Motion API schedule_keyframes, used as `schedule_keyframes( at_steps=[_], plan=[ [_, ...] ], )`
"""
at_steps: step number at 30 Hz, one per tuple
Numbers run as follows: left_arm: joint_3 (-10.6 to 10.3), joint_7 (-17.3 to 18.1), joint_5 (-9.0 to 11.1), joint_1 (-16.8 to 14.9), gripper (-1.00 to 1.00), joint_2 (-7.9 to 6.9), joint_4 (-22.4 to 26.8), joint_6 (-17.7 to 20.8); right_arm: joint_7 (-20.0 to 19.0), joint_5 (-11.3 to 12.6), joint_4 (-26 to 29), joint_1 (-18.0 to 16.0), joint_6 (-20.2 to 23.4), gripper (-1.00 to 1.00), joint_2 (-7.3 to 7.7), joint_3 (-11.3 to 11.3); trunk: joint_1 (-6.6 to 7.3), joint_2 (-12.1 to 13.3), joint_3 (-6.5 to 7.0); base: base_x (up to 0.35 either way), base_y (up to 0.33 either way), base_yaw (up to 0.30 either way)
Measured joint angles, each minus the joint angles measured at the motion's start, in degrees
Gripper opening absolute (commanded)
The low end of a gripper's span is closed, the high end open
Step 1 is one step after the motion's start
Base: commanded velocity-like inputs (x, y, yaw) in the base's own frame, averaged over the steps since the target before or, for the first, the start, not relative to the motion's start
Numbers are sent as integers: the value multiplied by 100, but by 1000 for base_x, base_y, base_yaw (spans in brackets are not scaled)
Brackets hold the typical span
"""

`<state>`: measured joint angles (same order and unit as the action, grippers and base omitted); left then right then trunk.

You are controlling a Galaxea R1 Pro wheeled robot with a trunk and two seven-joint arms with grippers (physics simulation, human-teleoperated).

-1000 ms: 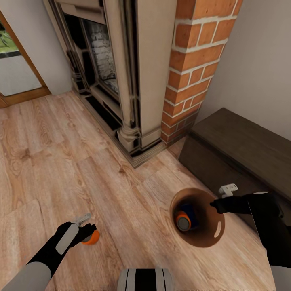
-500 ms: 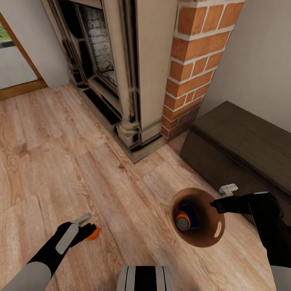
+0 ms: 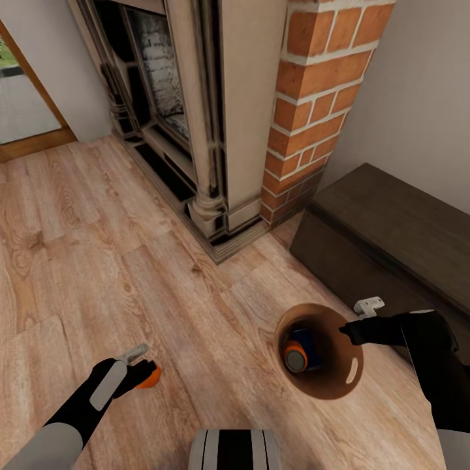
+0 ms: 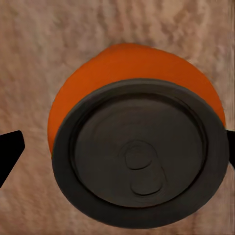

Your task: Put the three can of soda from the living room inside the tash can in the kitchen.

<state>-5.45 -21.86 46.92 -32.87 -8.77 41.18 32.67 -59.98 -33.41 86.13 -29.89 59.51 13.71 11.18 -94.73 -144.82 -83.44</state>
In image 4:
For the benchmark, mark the can of soda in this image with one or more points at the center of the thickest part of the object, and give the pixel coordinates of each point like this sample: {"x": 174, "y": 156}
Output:
{"x": 138, "y": 138}

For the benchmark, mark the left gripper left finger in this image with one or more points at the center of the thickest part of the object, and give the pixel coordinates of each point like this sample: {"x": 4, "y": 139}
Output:
{"x": 11, "y": 147}

